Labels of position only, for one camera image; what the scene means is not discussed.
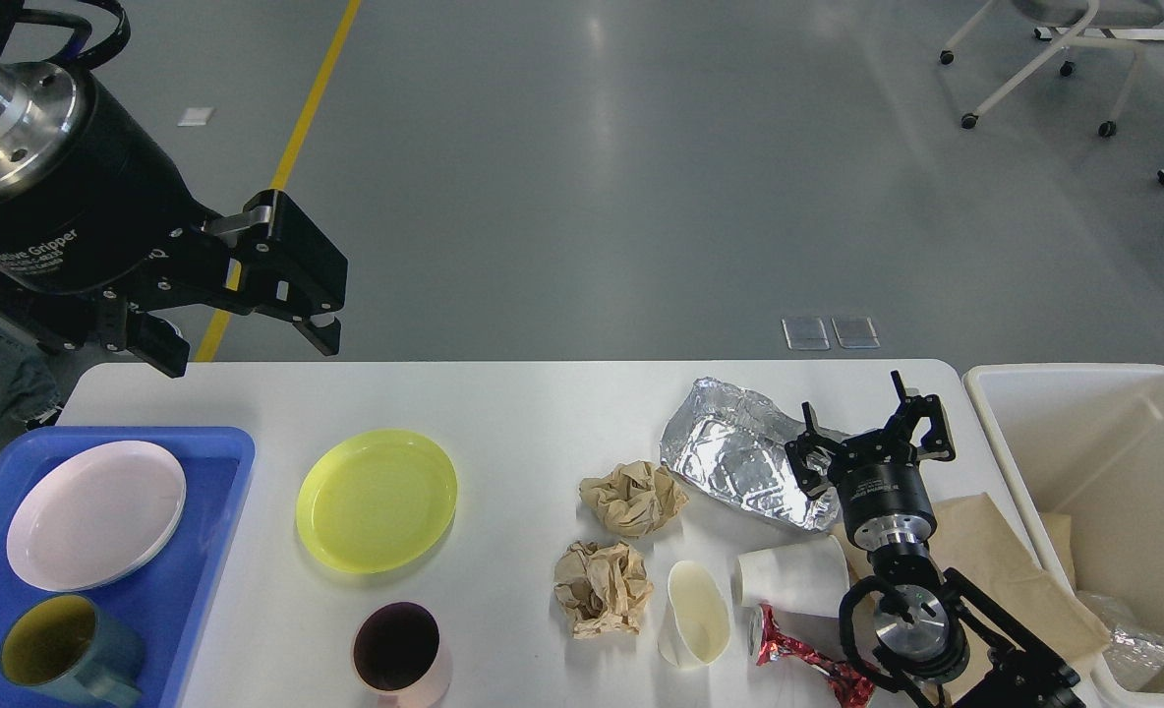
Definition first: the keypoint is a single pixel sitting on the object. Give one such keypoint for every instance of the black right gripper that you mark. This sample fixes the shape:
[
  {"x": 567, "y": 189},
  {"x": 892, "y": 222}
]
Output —
[{"x": 879, "y": 485}]

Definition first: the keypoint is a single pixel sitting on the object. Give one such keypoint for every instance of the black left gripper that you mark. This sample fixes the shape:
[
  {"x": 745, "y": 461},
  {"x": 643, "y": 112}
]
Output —
[{"x": 86, "y": 195}]

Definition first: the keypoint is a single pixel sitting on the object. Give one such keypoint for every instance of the teal mug yellow inside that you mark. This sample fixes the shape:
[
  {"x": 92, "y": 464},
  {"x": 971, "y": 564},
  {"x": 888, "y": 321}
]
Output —
[{"x": 68, "y": 648}]

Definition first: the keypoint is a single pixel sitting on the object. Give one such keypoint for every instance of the pink cup dark inside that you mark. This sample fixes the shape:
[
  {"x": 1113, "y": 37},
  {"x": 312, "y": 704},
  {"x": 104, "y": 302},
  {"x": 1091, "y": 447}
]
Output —
[{"x": 399, "y": 655}]

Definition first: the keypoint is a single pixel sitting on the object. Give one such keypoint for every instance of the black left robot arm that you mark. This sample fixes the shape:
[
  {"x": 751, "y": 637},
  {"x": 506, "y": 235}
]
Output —
[{"x": 2, "y": 39}]

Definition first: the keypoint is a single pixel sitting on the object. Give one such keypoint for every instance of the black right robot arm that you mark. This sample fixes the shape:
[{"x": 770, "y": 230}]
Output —
[{"x": 905, "y": 626}]

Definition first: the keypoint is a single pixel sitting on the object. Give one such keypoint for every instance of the brown paper bag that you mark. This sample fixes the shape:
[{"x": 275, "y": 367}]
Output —
[{"x": 973, "y": 537}]

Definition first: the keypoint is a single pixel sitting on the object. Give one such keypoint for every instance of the white paper cup lying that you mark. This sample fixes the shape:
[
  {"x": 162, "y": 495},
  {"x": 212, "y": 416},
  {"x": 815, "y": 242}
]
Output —
[{"x": 806, "y": 578}]

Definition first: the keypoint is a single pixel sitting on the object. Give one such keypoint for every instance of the right floor socket plate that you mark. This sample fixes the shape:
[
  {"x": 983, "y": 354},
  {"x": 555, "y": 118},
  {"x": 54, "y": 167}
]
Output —
[{"x": 856, "y": 333}]

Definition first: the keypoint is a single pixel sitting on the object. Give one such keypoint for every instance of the floor socket plate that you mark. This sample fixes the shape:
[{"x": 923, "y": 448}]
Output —
[
  {"x": 806, "y": 334},
  {"x": 856, "y": 333}
]

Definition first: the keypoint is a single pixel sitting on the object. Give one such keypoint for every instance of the crumpled aluminium foil tray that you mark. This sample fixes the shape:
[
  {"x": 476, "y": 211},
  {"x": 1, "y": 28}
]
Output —
[{"x": 729, "y": 443}]

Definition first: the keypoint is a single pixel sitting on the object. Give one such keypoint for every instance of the left floor socket plate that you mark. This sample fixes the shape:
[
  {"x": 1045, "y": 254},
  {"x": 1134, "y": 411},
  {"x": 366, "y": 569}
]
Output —
[{"x": 806, "y": 334}]

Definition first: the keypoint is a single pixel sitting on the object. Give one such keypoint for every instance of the white paper on floor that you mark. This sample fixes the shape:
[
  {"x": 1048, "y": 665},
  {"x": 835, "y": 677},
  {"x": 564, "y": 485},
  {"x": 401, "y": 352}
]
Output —
[{"x": 195, "y": 116}]

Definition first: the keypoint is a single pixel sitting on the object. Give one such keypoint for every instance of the brown paper in bin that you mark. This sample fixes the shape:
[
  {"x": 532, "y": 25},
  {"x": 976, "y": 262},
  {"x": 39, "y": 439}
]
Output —
[{"x": 1059, "y": 527}]

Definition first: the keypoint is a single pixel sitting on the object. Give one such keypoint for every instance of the red foil wrapper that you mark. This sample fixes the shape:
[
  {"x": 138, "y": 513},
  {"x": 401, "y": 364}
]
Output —
[{"x": 768, "y": 644}]

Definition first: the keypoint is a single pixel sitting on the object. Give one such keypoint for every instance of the white pink plate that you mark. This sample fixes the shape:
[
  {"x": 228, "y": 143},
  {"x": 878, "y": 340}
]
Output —
[{"x": 97, "y": 517}]

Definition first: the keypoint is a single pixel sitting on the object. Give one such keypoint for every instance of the crumpled brown paper upper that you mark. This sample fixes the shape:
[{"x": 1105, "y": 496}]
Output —
[{"x": 635, "y": 499}]

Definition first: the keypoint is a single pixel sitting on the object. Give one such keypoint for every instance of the crumpled brown paper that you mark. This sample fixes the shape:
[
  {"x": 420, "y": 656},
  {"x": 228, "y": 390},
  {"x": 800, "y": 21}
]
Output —
[
  {"x": 635, "y": 499},
  {"x": 602, "y": 589}
]

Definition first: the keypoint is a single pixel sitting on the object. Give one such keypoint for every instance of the cream paper cup open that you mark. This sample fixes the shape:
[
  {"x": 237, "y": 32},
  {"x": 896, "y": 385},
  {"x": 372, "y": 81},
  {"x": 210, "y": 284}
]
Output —
[{"x": 696, "y": 627}]

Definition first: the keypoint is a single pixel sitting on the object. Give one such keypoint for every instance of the white waste bin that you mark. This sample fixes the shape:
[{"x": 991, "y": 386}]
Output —
[{"x": 1087, "y": 440}]

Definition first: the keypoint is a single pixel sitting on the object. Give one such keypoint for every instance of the yellow plastic plate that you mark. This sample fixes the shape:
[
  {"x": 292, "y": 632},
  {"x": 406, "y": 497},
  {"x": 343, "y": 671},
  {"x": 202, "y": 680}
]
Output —
[{"x": 376, "y": 502}]

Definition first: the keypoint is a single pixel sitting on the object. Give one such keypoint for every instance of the crumpled brown paper lower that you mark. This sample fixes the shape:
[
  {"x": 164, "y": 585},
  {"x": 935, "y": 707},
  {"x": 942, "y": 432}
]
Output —
[{"x": 602, "y": 589}]

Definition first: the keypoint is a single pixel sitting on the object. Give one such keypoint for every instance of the blue plastic tray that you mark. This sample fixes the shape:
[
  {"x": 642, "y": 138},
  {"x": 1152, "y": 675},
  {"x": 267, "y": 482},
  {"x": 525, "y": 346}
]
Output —
[{"x": 167, "y": 600}]

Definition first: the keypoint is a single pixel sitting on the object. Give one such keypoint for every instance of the foil scrap in bin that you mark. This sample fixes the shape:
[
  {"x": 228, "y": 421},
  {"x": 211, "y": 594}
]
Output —
[{"x": 1135, "y": 654}]

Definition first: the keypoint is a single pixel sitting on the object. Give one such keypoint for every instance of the white rolling chair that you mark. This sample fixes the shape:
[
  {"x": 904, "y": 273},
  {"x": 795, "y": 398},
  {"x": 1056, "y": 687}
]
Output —
[{"x": 1066, "y": 26}]

